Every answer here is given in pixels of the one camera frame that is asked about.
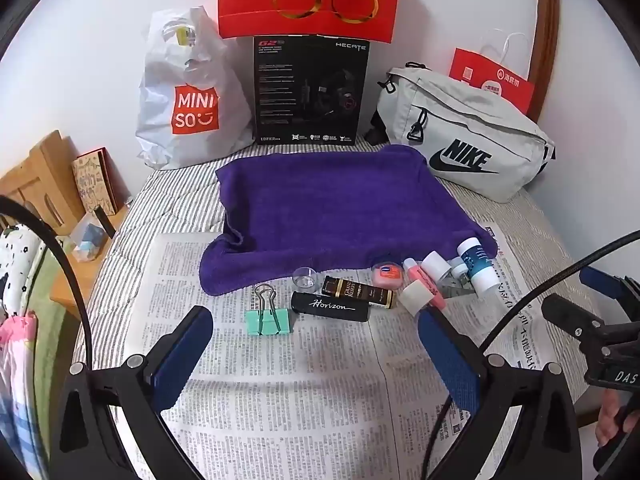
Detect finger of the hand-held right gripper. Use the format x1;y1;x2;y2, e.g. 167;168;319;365
541;294;608;356
579;266;640;311

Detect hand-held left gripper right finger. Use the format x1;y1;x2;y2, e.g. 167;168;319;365
417;307;583;480

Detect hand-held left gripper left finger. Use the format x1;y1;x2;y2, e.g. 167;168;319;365
47;305;215;480

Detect white charger plug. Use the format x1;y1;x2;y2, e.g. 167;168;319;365
400;280;432;318

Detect pink tube with white cap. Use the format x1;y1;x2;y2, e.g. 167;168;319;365
403;257;447;312

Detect green binder clip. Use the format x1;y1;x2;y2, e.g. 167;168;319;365
245;283;292;336

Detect small white bottle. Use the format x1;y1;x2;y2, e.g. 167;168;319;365
448;256;471;283

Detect white cylinder container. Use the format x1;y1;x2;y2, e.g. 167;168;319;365
421;252;453;283

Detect white and blue bottle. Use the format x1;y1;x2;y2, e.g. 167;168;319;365
457;238;496;296

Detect pink round tin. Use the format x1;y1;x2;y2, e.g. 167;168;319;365
372;262;403;290

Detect black gold tube box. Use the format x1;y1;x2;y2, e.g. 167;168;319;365
321;275;398;309

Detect black box with white script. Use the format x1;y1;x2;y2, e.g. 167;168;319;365
291;291;371;323

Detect clear plastic cap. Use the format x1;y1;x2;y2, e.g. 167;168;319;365
292;266;320;293

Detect person's right hand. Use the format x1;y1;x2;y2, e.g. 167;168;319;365
595;390;626;445

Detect newspaper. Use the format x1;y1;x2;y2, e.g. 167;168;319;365
131;220;601;480

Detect green cloth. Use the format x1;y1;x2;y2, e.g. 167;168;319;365
10;255;91;441

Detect clear plastic bag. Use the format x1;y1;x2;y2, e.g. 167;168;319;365
67;212;108;263

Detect pink cloth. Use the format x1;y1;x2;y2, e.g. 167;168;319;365
0;312;41;461

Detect white floral cloth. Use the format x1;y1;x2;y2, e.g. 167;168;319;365
0;220;46;321

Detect purple towel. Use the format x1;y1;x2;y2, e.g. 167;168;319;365
199;144;499;297

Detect illustrated book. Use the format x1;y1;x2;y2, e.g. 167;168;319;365
71;147;121;216

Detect grey waist bag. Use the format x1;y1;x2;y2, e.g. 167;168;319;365
365;62;557;204

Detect wooden bedside table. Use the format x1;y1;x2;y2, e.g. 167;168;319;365
0;130;131;321

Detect brown wooden headboard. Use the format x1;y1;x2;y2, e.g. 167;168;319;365
530;0;561;123

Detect white plastic shopping bag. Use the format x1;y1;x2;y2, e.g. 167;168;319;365
135;7;255;170

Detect black headset box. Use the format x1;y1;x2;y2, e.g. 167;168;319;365
253;35;371;147

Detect black cable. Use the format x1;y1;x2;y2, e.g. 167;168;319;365
0;194;198;480
424;230;640;480

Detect black strap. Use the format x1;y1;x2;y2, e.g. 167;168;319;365
95;206;115;237

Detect red paper bag white handles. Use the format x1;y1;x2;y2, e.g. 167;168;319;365
448;30;536;116

